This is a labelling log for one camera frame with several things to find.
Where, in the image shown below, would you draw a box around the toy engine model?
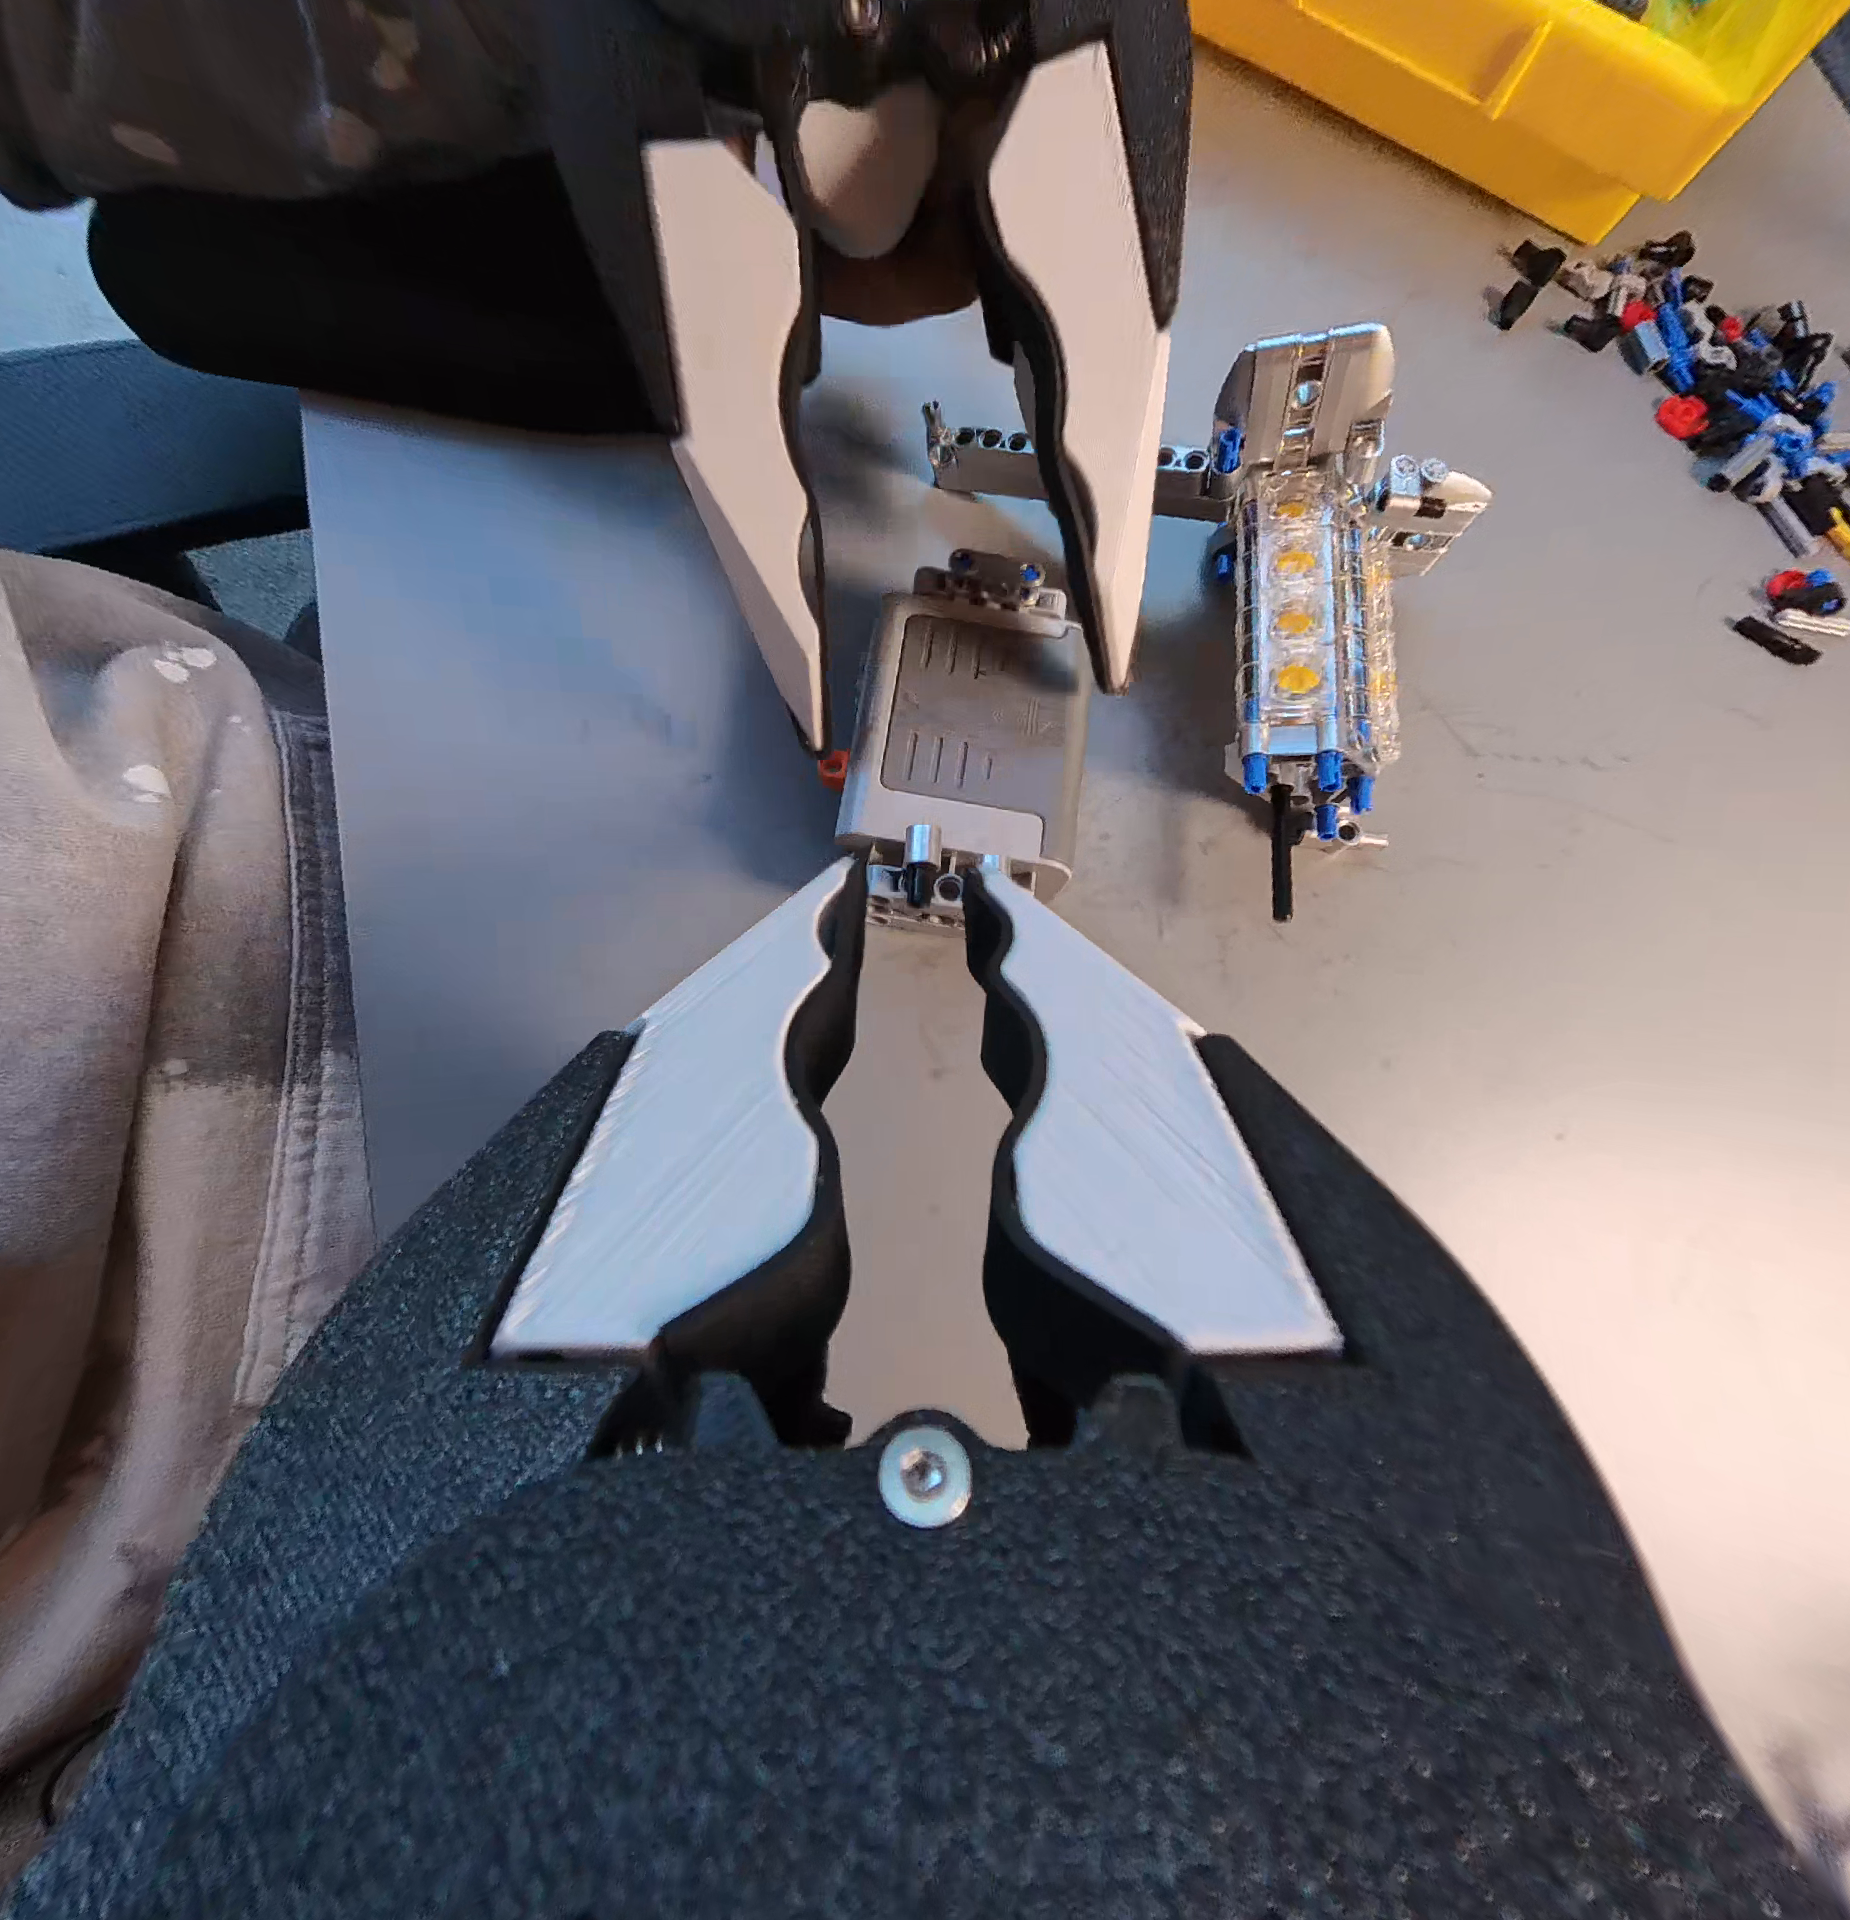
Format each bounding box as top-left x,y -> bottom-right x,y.
924,321 -> 1490,921

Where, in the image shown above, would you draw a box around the grey battery box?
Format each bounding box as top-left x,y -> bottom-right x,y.
814,556 -> 1095,902

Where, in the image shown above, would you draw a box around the yellow plastic bin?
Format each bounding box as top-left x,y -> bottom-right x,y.
1190,0 -> 1850,249

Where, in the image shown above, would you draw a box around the black office chair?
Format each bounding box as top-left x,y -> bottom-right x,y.
0,346 -> 313,601

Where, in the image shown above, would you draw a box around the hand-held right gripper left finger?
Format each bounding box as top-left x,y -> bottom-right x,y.
499,866 -> 867,1383

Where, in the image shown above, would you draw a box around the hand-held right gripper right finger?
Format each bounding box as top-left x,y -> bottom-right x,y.
972,872 -> 1348,1395

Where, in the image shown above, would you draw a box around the scattered small coloured parts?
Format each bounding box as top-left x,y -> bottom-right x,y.
1479,227 -> 1850,663

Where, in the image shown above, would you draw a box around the person's left forearm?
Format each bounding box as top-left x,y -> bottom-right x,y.
0,0 -> 611,212

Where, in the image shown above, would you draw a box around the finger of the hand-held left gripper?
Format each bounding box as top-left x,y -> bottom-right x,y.
640,137 -> 837,752
972,37 -> 1175,697

